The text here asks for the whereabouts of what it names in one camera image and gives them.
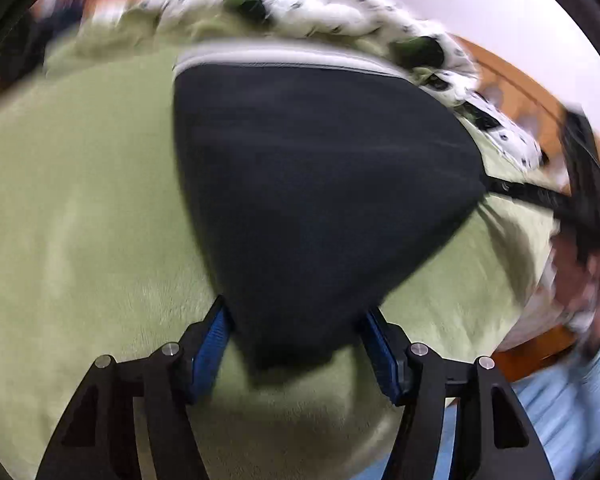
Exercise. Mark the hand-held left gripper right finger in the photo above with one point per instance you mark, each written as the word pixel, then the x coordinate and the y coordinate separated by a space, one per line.
pixel 382 360

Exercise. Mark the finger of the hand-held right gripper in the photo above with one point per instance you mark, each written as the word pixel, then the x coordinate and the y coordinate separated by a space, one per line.
pixel 525 194

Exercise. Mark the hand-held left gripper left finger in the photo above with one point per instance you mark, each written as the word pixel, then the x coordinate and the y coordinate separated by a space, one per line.
pixel 210 355

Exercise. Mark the black pants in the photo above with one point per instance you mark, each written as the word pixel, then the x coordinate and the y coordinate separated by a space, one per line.
pixel 305 185

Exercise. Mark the person's right hand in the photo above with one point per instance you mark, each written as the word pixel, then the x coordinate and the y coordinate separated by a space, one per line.
pixel 587 290

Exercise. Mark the white floral pillow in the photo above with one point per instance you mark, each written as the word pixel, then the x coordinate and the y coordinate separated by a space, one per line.
pixel 505 132

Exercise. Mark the green fleece blanket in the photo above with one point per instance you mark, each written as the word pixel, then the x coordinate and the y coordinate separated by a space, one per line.
pixel 80 210

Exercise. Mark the white floral quilt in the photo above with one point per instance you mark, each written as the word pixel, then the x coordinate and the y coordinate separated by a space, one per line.
pixel 330 7

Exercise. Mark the black jacket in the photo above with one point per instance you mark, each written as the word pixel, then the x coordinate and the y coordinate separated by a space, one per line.
pixel 20 55

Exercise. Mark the wooden bed frame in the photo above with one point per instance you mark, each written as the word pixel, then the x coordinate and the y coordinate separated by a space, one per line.
pixel 520 90

